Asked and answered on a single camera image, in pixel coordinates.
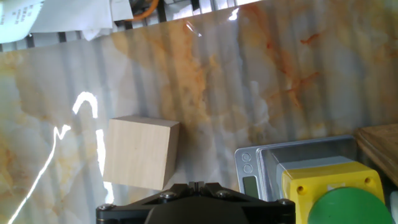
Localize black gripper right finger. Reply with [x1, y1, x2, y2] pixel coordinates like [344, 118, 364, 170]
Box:
[198, 182, 297, 224]

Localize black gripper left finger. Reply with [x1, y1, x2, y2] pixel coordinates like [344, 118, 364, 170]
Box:
[95, 182, 197, 224]

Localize light wooden block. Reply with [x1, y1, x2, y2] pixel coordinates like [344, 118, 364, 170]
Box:
[102, 115, 181, 191]

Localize yellow box green button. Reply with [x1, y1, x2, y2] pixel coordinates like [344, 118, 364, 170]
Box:
[281, 161, 396, 224]

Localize red emergency stop button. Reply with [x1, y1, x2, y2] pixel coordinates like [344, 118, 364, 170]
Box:
[390, 190, 398, 218]

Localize orange marble pattern mat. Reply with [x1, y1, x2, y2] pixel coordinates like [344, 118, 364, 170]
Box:
[0, 0, 398, 224]

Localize crumpled white tissue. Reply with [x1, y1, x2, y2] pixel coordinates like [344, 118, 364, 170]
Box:
[29, 0, 135, 42]

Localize wooden picture frame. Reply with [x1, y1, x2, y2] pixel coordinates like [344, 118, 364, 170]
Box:
[353, 123, 398, 187]

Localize orange cable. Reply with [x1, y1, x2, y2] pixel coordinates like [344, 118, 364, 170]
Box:
[127, 0, 160, 22]

